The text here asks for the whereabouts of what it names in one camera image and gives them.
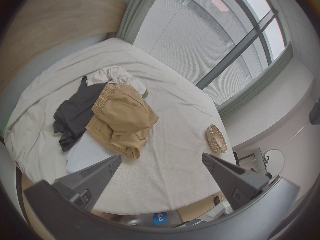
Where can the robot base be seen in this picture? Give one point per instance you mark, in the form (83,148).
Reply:
(160,219)

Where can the pale blue garment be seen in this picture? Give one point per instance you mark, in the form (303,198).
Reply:
(82,154)

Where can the bed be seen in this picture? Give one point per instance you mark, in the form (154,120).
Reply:
(175,96)

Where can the black garment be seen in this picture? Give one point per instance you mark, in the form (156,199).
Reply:
(75,111)

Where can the tan shorts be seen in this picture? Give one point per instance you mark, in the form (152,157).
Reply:
(125,114)

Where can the white garment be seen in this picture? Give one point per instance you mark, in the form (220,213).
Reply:
(115,75)

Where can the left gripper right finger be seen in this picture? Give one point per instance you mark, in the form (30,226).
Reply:
(237,186)

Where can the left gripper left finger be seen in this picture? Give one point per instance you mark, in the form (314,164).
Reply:
(85,184)

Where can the round woven basket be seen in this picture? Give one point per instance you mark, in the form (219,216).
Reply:
(216,139)

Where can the window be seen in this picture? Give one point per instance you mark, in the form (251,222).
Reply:
(200,39)

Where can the blue-green curtain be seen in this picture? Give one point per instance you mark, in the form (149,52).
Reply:
(257,84)
(135,14)

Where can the green garment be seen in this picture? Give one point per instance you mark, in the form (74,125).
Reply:
(145,94)

